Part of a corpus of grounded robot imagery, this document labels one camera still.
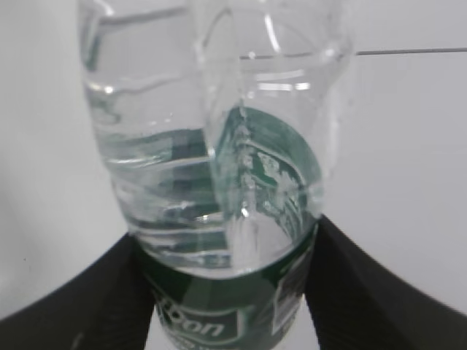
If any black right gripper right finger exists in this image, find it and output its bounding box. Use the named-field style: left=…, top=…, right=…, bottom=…
left=305, top=216, right=466, bottom=349

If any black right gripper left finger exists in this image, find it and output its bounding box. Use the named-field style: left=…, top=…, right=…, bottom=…
left=1, top=236, right=155, bottom=350

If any clear green-label water bottle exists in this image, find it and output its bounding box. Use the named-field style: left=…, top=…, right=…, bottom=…
left=77, top=1, right=353, bottom=349

